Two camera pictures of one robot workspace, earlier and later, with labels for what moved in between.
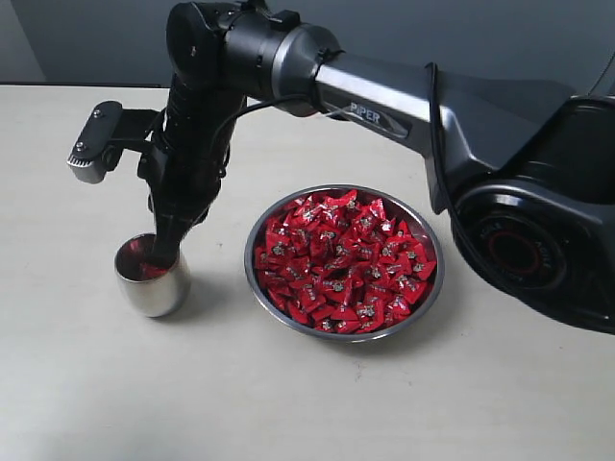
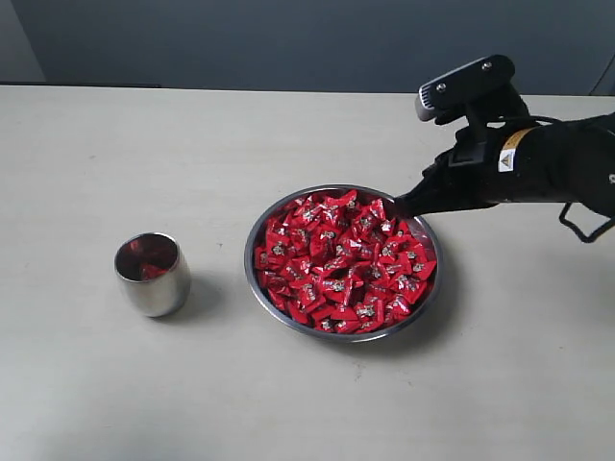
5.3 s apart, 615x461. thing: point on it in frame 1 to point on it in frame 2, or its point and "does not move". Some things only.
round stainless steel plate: (343, 263) does not move
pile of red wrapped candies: (343, 261) does not move
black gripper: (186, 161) to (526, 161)
